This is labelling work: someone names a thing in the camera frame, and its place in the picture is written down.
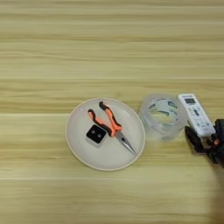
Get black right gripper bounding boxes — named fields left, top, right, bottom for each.
left=184, top=117, right=224, bottom=169

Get white remote control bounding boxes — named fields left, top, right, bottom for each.
left=178, top=93, right=217, bottom=138

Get clear tape roll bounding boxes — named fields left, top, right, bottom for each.
left=138, top=92, right=189, bottom=142

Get orange black needle-nose pliers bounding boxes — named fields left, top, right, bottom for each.
left=87, top=101, right=137, bottom=156

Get beige round plate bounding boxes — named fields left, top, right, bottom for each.
left=65, top=97, right=146, bottom=172

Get black white square adapter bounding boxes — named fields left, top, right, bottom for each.
left=85, top=124, right=108, bottom=148

